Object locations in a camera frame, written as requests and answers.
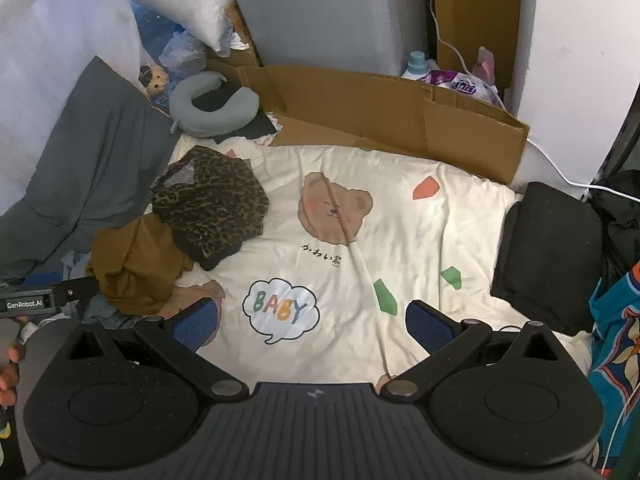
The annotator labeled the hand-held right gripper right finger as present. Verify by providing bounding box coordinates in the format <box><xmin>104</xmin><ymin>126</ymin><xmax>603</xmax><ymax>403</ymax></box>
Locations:
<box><xmin>380</xmin><ymin>299</ymin><xmax>583</xmax><ymax>403</ymax></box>

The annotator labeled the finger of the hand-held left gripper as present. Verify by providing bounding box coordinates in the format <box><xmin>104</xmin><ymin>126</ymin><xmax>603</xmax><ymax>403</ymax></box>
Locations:
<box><xmin>55</xmin><ymin>276</ymin><xmax>101</xmax><ymax>307</ymax></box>

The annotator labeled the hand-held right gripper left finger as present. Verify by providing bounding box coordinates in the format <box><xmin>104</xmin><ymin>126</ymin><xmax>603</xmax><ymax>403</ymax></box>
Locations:
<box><xmin>65</xmin><ymin>297</ymin><xmax>251</xmax><ymax>403</ymax></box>

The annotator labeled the leopard print skirt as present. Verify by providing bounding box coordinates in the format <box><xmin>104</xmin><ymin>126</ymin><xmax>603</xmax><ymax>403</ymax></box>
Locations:
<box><xmin>150</xmin><ymin>145</ymin><xmax>271</xmax><ymax>261</ymax></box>

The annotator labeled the black clothes pile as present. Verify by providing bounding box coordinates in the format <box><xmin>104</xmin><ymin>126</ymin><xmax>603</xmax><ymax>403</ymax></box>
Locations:
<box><xmin>590</xmin><ymin>170</ymin><xmax>640</xmax><ymax>291</ymax></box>

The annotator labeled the person's left hand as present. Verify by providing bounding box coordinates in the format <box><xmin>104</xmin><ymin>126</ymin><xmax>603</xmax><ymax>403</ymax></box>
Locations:
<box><xmin>0</xmin><ymin>340</ymin><xmax>27</xmax><ymax>408</ymax></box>

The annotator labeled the brown garment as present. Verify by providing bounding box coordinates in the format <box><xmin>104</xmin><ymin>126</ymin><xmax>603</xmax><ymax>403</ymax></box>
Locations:
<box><xmin>89</xmin><ymin>214</ymin><xmax>196</xmax><ymax>317</ymax></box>

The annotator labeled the white bear print blanket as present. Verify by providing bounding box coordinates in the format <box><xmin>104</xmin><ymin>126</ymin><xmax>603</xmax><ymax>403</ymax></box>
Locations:
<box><xmin>165</xmin><ymin>135</ymin><xmax>596</xmax><ymax>386</ymax></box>

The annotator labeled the grey blanket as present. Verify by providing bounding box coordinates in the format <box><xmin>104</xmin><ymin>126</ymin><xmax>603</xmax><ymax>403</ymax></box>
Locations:
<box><xmin>0</xmin><ymin>56</ymin><xmax>181</xmax><ymax>286</ymax></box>

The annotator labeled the black folded garment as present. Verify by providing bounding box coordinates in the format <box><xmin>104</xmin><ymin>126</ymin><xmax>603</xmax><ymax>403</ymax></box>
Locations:
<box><xmin>490</xmin><ymin>181</ymin><xmax>603</xmax><ymax>336</ymax></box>

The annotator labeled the teal patterned cloth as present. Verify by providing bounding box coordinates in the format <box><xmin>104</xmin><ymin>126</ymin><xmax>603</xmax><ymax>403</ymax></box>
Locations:
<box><xmin>587</xmin><ymin>260</ymin><xmax>640</xmax><ymax>476</ymax></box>

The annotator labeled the black cloth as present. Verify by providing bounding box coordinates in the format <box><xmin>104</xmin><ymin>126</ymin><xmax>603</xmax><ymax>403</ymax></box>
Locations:
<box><xmin>192</xmin><ymin>82</ymin><xmax>276</xmax><ymax>146</ymax></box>

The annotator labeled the grey neck pillow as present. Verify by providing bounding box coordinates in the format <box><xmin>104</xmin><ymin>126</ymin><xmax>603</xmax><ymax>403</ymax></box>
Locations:
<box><xmin>169</xmin><ymin>71</ymin><xmax>261</xmax><ymax>138</ymax></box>

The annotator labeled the small plush doll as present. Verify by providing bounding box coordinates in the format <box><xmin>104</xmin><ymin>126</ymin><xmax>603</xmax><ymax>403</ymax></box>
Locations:
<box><xmin>139</xmin><ymin>65</ymin><xmax>171</xmax><ymax>98</ymax></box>

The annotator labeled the brown cardboard box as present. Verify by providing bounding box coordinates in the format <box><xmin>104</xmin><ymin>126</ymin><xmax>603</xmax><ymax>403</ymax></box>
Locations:
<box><xmin>235</xmin><ymin>65</ymin><xmax>531</xmax><ymax>186</ymax></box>

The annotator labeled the clear plastic bag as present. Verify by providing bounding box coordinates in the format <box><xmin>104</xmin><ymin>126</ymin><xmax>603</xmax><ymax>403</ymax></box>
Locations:
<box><xmin>159</xmin><ymin>30</ymin><xmax>208</xmax><ymax>73</ymax></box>

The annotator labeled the white detergent bottle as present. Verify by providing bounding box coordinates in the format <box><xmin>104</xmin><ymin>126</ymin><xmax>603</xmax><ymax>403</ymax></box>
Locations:
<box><xmin>402</xmin><ymin>51</ymin><xmax>441</xmax><ymax>81</ymax></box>

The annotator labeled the pink pouch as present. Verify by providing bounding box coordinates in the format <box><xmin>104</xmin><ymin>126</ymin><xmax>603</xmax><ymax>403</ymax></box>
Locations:
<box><xmin>472</xmin><ymin>46</ymin><xmax>497</xmax><ymax>86</ymax></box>

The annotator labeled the small cardboard piece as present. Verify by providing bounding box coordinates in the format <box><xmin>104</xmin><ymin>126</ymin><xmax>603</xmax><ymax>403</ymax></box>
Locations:
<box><xmin>207</xmin><ymin>5</ymin><xmax>263</xmax><ymax>68</ymax></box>

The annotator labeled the white pillow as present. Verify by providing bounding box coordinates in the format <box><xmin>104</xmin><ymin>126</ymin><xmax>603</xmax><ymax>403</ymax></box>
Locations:
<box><xmin>120</xmin><ymin>0</ymin><xmax>236</xmax><ymax>58</ymax></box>

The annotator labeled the upright cardboard sheet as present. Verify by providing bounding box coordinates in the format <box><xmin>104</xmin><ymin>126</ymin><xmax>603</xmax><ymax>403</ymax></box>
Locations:
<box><xmin>430</xmin><ymin>0</ymin><xmax>523</xmax><ymax>91</ymax></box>

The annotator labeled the grey washing machine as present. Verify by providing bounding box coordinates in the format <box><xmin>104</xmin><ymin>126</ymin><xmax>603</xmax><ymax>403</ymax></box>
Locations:
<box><xmin>220</xmin><ymin>0</ymin><xmax>436</xmax><ymax>78</ymax></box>

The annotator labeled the white cable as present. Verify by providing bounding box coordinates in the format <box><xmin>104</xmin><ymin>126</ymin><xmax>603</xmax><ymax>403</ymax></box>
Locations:
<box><xmin>427</xmin><ymin>0</ymin><xmax>640</xmax><ymax>196</ymax></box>

